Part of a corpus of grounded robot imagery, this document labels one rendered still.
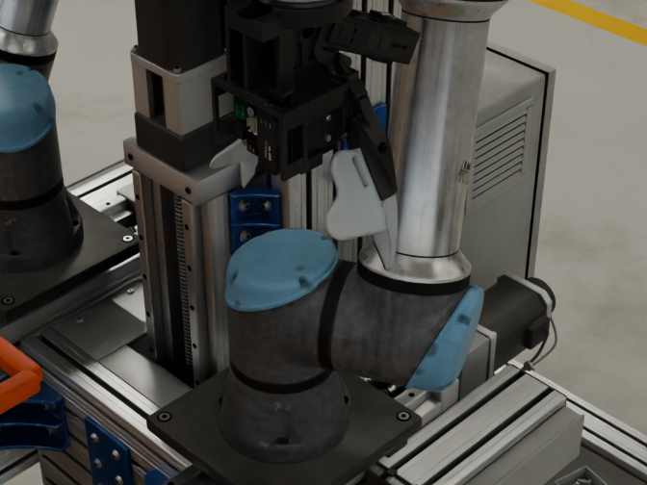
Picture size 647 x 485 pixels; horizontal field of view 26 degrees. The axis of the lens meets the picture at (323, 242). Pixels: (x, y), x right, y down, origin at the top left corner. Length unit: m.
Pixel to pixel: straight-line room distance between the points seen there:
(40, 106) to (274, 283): 0.48
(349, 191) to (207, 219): 0.68
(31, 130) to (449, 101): 0.61
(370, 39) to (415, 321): 0.48
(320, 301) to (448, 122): 0.23
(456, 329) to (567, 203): 2.49
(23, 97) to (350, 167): 0.86
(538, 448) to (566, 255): 1.99
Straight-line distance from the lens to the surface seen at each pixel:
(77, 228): 1.87
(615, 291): 3.56
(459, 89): 1.35
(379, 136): 0.96
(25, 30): 1.86
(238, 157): 1.05
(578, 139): 4.16
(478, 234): 1.90
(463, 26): 1.33
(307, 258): 1.44
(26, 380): 1.44
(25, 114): 1.75
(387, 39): 0.99
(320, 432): 1.53
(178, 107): 1.57
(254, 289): 1.42
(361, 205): 0.97
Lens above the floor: 2.11
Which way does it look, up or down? 35 degrees down
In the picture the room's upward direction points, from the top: straight up
